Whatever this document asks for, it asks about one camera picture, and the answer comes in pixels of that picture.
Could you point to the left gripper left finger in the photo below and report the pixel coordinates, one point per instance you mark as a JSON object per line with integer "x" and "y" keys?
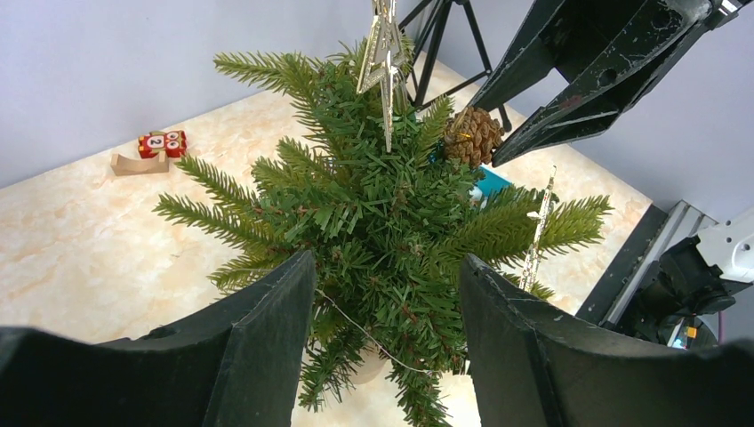
{"x": 235, "y": 362}

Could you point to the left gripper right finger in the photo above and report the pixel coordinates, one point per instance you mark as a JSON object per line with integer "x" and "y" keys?
{"x": 533, "y": 364}

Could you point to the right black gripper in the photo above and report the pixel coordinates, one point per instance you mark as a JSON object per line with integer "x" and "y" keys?
{"x": 610, "y": 53}

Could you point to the gold glitter word ornament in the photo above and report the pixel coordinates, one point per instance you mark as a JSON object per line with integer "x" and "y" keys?
{"x": 533, "y": 255}

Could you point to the pine cone ornament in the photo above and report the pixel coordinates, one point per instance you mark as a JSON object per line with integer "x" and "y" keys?
{"x": 471, "y": 136}

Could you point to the teal plastic tray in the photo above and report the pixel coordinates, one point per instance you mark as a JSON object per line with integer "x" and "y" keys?
{"x": 487, "y": 184}

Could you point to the silver gold star topper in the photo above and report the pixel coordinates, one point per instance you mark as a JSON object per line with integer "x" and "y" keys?
{"x": 384, "y": 55}

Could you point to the small green christmas tree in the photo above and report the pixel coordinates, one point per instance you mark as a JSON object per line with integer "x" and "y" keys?
{"x": 388, "y": 231}

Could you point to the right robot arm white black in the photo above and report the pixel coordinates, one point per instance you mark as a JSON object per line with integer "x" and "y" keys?
{"x": 699, "y": 275}

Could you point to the black music stand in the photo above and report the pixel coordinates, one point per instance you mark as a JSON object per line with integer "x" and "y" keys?
{"x": 449, "y": 53}

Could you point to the red gift box ornament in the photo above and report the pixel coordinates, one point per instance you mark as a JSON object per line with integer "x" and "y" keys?
{"x": 172, "y": 143}

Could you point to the small wooden block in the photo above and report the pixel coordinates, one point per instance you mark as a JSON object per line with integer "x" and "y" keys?
{"x": 125, "y": 166}

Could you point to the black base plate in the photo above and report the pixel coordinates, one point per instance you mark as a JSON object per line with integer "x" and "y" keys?
{"x": 622, "y": 268}

